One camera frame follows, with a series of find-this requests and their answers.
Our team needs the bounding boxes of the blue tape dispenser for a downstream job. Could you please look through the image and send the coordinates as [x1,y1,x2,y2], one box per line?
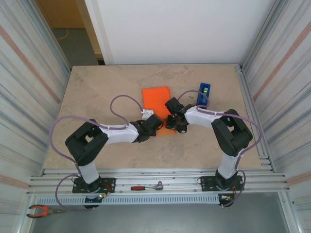
[196,83,211,108]

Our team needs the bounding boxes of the brown wooden panel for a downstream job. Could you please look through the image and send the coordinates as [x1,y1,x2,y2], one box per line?
[35,0,86,30]

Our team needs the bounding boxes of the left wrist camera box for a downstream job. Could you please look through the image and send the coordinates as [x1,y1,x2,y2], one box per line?
[141,109,155,120]

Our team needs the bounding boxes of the aluminium rail frame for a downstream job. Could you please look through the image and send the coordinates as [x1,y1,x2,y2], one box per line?
[26,168,291,196]

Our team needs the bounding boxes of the red-handled ratchet wrench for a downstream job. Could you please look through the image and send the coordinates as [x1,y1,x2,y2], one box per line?
[131,181,164,191]

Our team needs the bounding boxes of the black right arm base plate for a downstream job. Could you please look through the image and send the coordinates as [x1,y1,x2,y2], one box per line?
[200,175,245,193]

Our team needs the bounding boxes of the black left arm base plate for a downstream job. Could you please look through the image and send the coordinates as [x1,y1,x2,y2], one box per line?
[72,177,117,194]

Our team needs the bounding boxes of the grey slotted cable duct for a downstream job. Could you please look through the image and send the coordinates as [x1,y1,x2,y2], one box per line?
[36,195,221,206]

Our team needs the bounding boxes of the aluminium side rail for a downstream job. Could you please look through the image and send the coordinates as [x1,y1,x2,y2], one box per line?
[234,63,276,174]

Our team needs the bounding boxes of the orange floor cable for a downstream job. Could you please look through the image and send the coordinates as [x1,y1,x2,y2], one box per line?
[56,28,70,41]

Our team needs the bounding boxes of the orange-handled pliers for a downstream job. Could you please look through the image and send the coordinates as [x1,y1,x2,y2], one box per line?
[26,205,66,218]

